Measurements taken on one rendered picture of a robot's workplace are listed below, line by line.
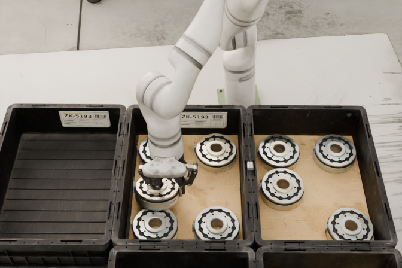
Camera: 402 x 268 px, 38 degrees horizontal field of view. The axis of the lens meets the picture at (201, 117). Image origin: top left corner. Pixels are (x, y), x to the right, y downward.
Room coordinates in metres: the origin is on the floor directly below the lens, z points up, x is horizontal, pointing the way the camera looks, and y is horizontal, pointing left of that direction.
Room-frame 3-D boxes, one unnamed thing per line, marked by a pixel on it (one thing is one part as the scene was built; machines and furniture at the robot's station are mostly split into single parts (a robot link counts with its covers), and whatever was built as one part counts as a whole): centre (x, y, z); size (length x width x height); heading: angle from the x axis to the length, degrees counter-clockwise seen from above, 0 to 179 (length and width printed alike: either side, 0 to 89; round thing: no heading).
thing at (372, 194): (0.81, -0.26, 0.87); 0.40 x 0.30 x 0.11; 0
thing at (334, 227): (0.70, -0.34, 0.86); 0.10 x 0.10 x 0.01
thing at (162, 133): (0.81, 0.08, 1.14); 0.09 x 0.07 x 0.15; 44
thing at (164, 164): (0.78, 0.08, 1.04); 0.11 x 0.09 x 0.06; 179
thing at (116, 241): (0.81, 0.04, 0.92); 0.40 x 0.30 x 0.02; 0
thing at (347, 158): (0.92, -0.34, 0.86); 0.10 x 0.10 x 0.01
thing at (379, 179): (0.81, -0.26, 0.92); 0.40 x 0.30 x 0.02; 0
